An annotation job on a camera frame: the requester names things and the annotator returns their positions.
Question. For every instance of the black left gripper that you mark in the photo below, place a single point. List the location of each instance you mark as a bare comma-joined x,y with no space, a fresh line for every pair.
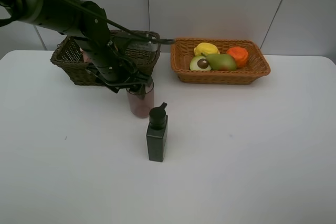
115,70

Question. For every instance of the translucent pink plastic cup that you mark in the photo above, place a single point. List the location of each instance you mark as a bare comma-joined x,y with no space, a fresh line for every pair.
141,108

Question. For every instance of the dark green pump bottle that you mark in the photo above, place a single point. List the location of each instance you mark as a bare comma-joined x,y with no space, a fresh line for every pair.
157,133

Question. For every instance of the halved toy avocado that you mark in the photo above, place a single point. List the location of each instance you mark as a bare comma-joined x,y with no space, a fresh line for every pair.
199,63

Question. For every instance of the pink lotion bottle white cap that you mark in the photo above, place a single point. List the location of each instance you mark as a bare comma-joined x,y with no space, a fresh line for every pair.
86,59

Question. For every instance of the yellow toy lemon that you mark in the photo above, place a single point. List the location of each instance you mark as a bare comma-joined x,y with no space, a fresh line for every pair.
205,48

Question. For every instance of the green red toy pear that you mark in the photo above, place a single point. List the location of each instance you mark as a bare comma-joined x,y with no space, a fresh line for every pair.
221,62

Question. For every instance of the orange toy tangerine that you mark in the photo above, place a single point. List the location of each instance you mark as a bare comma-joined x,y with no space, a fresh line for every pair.
240,55

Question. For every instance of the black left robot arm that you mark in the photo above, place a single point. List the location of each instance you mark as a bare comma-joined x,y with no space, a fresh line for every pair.
75,18

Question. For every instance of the dark brown wicker basket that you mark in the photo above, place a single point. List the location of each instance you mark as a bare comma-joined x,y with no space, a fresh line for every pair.
68,57

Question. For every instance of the orange wicker basket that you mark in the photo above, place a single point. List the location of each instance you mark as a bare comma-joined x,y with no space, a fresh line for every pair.
182,53

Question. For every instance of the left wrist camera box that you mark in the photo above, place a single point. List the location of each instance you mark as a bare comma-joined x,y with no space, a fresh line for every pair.
124,41

